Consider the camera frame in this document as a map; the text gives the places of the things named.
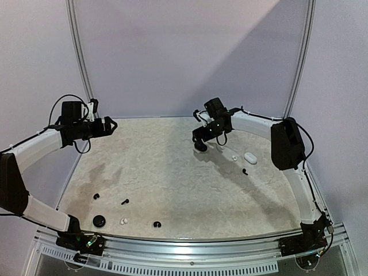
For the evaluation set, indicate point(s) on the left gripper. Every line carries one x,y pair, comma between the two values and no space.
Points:
100,131

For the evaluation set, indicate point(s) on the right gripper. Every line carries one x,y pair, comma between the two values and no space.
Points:
202,136

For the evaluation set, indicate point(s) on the black earbud charging case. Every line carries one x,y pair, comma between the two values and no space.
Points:
200,146

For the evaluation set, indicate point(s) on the black hook earbud front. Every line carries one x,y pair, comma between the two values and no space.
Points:
157,224

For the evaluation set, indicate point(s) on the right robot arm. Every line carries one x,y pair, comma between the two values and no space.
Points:
287,154

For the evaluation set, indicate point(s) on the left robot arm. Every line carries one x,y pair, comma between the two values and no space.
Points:
76,122

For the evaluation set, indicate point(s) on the white earbud charging case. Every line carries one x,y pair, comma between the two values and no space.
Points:
250,158

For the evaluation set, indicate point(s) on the round black case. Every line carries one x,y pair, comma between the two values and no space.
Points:
99,221

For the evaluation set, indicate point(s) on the white earbud front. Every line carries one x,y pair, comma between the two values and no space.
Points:
123,221

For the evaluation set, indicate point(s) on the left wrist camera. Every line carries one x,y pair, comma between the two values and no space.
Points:
89,110

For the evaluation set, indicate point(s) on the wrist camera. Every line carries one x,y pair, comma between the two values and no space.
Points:
202,117
89,110

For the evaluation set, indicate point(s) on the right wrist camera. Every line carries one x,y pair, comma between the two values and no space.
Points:
202,117

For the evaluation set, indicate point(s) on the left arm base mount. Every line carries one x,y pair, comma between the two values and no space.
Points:
84,243

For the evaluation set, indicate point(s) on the aluminium front rail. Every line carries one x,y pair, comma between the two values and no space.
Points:
259,255

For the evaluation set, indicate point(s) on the left frame post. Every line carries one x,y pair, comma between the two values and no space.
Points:
76,40

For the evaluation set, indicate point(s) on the frame post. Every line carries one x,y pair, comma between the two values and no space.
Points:
305,40
76,40

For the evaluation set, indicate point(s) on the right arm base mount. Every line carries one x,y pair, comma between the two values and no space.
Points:
309,240

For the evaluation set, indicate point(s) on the right frame post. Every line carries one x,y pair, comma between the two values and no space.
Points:
305,40

